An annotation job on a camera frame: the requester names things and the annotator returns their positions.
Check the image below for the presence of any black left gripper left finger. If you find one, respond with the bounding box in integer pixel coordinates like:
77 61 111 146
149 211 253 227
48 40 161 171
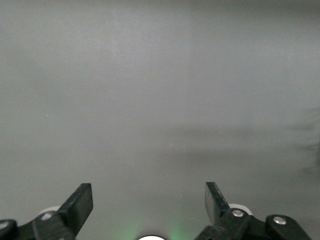
0 182 94 240

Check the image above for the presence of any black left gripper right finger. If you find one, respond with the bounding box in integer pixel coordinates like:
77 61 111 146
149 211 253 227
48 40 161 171
194 181 313 240

